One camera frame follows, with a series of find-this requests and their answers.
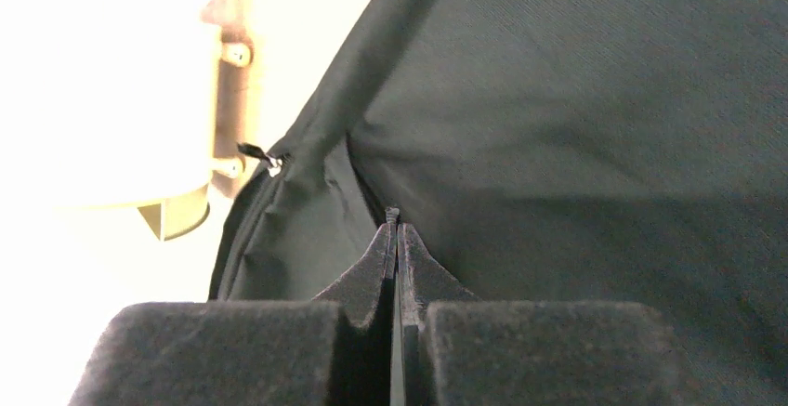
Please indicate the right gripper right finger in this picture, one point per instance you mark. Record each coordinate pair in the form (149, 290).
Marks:
(459, 350)

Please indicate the cream round drawer cabinet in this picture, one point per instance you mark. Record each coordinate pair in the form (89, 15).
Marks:
(112, 103)

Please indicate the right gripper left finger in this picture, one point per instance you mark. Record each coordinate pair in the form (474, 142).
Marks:
(332, 350)

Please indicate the black student backpack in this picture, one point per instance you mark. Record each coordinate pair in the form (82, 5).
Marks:
(620, 150)

